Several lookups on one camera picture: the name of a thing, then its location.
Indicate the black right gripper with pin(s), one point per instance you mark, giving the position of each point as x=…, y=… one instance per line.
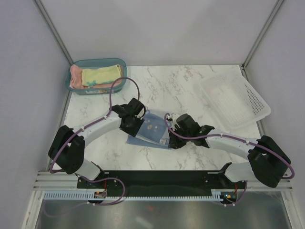
x=173, y=142

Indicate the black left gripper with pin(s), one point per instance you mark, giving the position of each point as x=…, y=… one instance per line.
x=133, y=132

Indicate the blue towel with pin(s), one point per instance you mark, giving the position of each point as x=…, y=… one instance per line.
x=153, y=132

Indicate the yellow green towel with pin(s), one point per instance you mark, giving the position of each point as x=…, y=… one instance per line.
x=104, y=75

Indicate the pink towel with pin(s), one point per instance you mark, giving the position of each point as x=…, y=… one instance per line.
x=76, y=79

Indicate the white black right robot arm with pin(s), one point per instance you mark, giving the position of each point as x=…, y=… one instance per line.
x=265, y=160

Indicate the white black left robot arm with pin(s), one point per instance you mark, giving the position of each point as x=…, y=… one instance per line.
x=68, y=147

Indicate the white perforated plastic basket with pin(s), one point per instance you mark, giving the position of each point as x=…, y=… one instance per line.
x=233, y=99

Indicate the teal transparent plastic bin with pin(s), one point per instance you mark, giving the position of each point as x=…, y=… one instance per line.
x=95, y=64

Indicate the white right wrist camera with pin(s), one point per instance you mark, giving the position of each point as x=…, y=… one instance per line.
x=171, y=120

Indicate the white slotted cable duct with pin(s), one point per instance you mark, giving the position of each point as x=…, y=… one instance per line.
x=103, y=196

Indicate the aluminium frame rail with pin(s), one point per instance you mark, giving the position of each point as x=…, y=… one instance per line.
x=61, y=181

